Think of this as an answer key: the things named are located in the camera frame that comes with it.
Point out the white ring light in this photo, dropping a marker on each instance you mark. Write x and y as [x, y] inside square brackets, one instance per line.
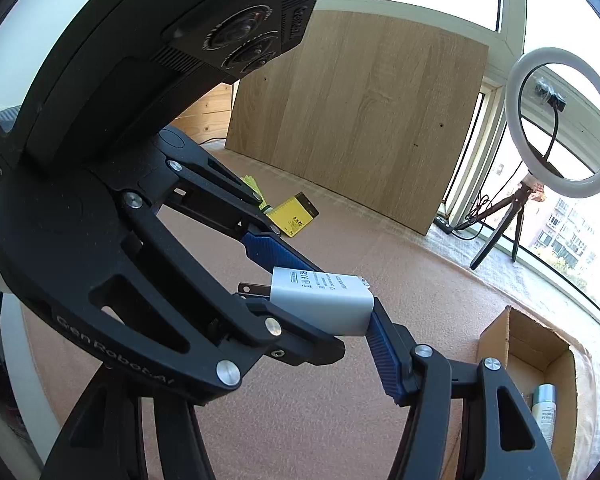
[524, 67]

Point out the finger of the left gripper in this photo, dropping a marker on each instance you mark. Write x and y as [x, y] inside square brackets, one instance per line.
[299, 342]
[211, 194]

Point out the yellow black card pack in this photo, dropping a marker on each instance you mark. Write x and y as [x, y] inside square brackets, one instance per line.
[293, 215]

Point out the black tripod stand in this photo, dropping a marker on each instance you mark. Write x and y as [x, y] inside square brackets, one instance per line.
[514, 205]

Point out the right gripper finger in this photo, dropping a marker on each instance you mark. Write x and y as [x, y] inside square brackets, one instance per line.
[499, 439]

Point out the pine slat headboard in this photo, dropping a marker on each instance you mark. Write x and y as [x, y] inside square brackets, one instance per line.
[209, 117]

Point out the small pink white bottle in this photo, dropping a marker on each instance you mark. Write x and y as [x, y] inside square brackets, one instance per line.
[544, 409]

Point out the yellow shuttlecock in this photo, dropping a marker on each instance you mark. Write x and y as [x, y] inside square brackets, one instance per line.
[264, 206]

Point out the cardboard box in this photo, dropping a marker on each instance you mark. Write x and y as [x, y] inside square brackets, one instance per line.
[534, 353]

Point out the large oak wood board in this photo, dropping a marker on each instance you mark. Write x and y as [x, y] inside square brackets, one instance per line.
[375, 109]

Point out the white usb charger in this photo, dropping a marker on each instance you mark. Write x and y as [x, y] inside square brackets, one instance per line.
[337, 304]

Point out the black power strip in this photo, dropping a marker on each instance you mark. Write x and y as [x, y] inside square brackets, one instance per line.
[441, 223]

